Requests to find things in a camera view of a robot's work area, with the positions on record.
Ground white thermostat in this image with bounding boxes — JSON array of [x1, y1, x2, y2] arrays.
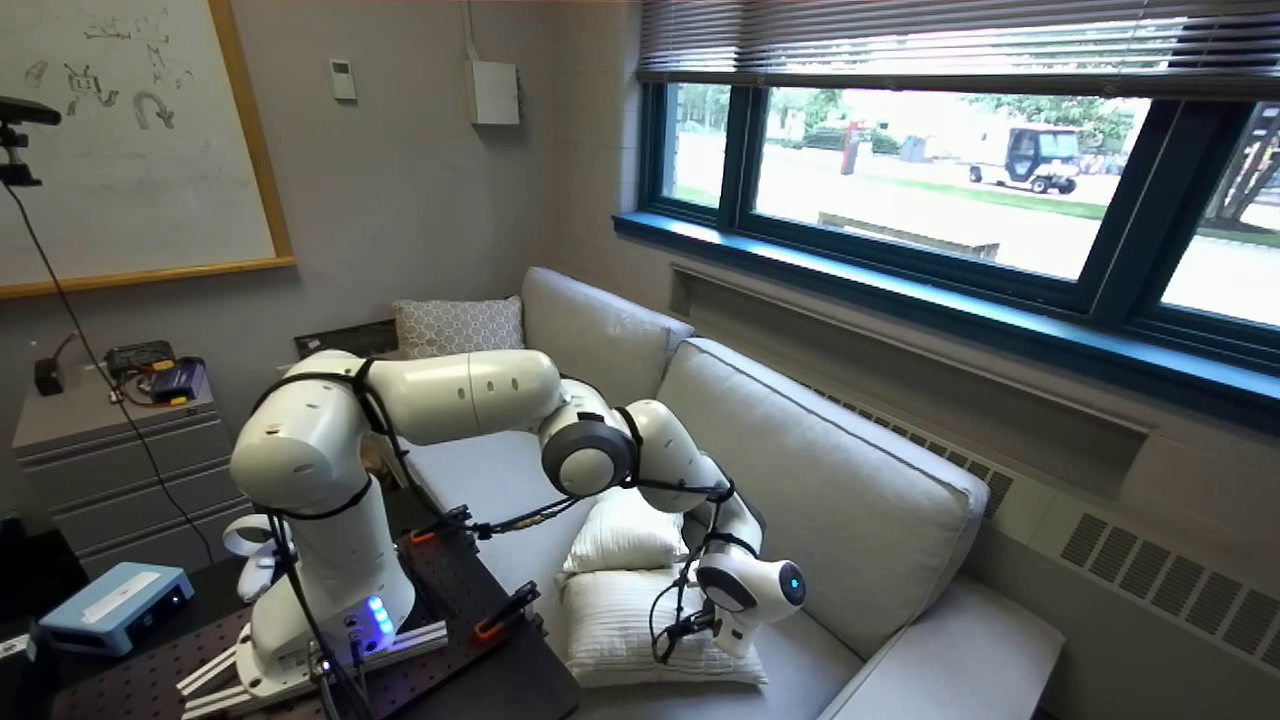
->
[[328, 55, 360, 106]]

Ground black camera on stand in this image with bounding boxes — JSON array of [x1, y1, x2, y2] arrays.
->
[[0, 98, 65, 188]]

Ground large white striped pillow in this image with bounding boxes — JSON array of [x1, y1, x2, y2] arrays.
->
[[560, 571, 764, 690]]

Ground teal framed window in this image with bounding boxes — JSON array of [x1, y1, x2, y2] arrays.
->
[[615, 80, 1280, 433]]

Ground white VR controller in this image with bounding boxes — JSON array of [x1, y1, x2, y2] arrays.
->
[[224, 513, 290, 604]]

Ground grey window blinds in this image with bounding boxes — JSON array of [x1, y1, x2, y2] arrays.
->
[[640, 0, 1280, 100]]

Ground orange handled clamp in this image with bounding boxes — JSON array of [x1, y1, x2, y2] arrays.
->
[[403, 504, 472, 549], [472, 580, 541, 645]]

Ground small white striped pillow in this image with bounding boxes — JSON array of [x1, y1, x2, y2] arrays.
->
[[562, 487, 687, 571]]

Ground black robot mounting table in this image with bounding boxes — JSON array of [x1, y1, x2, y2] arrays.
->
[[53, 526, 579, 720]]

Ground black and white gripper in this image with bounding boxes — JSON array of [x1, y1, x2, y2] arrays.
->
[[655, 602, 750, 657]]

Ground wall radiator vent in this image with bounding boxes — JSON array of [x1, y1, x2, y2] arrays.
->
[[851, 406, 1280, 671]]

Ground blue and white box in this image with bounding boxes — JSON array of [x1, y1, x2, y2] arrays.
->
[[40, 560, 197, 657]]

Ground wood framed whiteboard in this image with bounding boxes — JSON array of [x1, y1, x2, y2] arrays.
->
[[0, 0, 290, 302]]

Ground white wall box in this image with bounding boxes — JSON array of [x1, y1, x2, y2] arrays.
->
[[472, 62, 520, 129]]

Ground light grey couch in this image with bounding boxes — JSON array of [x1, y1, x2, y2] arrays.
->
[[360, 264, 1070, 720]]

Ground grey patterned pillow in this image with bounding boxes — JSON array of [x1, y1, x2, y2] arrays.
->
[[390, 297, 520, 355]]

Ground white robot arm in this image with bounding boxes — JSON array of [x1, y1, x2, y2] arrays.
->
[[179, 347, 806, 720]]

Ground grey drawer cabinet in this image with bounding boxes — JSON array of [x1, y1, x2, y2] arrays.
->
[[10, 370, 247, 575]]

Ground items on cabinet top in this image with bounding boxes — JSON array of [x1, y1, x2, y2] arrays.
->
[[106, 341, 209, 409]]

